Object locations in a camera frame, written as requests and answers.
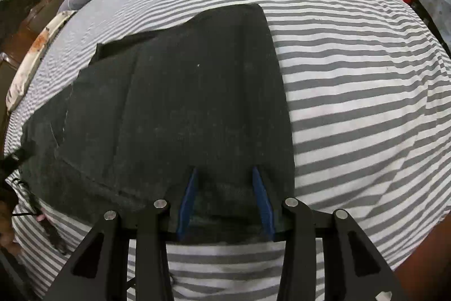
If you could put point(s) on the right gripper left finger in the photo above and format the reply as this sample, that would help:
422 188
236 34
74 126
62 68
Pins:
123 252

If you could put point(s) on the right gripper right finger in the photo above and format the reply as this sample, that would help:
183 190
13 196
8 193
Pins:
353 267

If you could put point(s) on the dark grey denim pants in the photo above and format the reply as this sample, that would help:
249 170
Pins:
207 94

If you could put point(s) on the person left hand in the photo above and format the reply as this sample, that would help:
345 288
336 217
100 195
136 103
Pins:
7 239

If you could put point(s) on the wooden bed footboard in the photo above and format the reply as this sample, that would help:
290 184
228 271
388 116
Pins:
425 275

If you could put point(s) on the floral pillow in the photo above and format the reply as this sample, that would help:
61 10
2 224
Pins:
33 58

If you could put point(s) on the dark wooden headboard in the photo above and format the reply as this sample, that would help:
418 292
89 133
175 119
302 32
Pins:
21 23

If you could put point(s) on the grey white striped bedsheet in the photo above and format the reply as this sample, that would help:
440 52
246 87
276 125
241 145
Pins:
368 92

